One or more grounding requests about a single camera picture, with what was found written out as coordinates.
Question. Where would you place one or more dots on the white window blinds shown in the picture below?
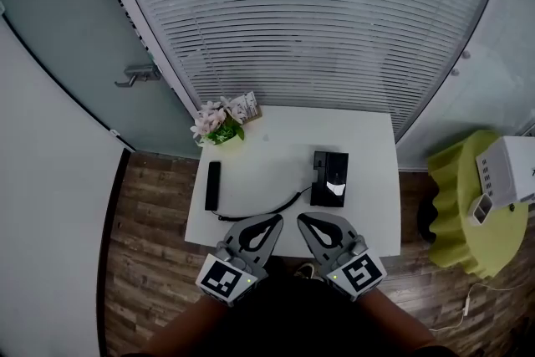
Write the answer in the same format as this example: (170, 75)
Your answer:
(313, 12)

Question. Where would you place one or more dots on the person's right forearm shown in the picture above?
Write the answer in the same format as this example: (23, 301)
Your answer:
(388, 317)

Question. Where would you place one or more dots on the frosted glass door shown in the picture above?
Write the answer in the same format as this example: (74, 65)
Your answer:
(62, 12)

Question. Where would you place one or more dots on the pink flower plant in pot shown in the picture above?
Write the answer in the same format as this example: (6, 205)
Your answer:
(209, 119)

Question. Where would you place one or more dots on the white divided pen holder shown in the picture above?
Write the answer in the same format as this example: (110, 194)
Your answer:
(480, 210)

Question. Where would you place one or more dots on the person's left forearm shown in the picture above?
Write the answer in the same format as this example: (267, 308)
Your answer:
(188, 326)

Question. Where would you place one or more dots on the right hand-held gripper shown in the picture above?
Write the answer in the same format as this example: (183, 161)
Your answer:
(359, 273)

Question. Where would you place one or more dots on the person's shoe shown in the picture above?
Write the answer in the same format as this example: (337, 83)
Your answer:
(305, 269)

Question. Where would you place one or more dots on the small black object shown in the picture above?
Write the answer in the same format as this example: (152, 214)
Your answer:
(511, 207)

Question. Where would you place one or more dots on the black round table base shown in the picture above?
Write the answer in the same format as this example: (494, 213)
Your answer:
(425, 221)

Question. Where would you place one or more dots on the white microwave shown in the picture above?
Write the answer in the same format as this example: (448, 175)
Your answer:
(510, 167)

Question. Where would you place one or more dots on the black telephone base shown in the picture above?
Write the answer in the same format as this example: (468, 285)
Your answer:
(330, 171)

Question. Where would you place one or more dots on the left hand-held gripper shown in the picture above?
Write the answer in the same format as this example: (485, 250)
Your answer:
(221, 282)

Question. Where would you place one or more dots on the black telephone handset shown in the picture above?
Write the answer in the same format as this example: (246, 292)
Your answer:
(212, 186)

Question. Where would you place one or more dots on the green tablecloth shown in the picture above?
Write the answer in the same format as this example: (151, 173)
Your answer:
(468, 246)

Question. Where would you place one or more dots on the person's black clothing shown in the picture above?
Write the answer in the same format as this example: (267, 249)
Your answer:
(288, 313)

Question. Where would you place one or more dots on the white square table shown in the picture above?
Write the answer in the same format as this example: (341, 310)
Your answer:
(284, 163)

